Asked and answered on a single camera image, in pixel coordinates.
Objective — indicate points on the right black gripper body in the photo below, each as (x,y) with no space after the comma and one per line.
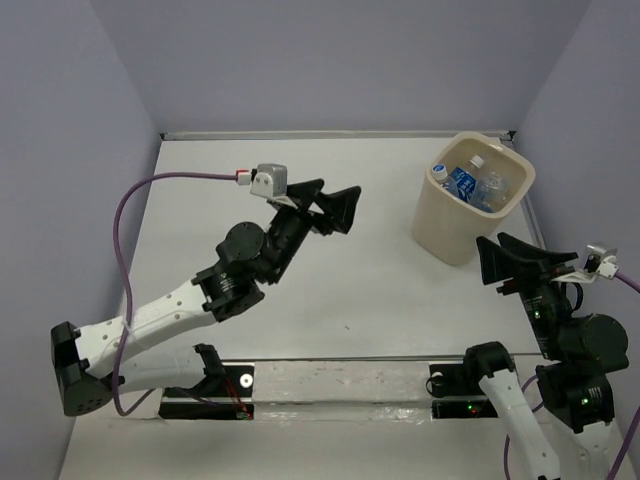
(538,293)

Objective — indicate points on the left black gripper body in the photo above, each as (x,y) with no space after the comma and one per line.
(293,224)

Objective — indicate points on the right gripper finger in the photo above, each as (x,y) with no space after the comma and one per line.
(496,263)
(525,260)

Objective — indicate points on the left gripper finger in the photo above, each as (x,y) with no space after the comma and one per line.
(303,195)
(338,211)

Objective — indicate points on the clear unlabelled bottle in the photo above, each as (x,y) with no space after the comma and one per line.
(490,193)

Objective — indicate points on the blue label bottle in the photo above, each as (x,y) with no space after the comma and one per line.
(473,166)
(464,180)
(442,177)

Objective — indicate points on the blue label bottle front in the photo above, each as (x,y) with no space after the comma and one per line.
(442,177)

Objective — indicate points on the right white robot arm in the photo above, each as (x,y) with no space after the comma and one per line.
(579,352)

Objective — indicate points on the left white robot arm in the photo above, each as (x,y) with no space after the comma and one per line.
(88,360)

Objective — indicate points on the beige plastic bin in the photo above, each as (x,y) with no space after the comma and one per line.
(447,226)

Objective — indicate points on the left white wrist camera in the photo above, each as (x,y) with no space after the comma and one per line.
(270,182)

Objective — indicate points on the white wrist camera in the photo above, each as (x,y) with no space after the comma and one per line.
(601,262)
(270,182)

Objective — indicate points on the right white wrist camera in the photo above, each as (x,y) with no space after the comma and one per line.
(601,262)

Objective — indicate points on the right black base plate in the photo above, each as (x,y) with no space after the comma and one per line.
(454,396)

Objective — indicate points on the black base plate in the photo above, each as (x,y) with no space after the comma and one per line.
(454,396)
(219,400)

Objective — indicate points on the aluminium table rail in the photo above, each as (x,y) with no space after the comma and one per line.
(304,134)

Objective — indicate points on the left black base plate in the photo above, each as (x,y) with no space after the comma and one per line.
(219,400)

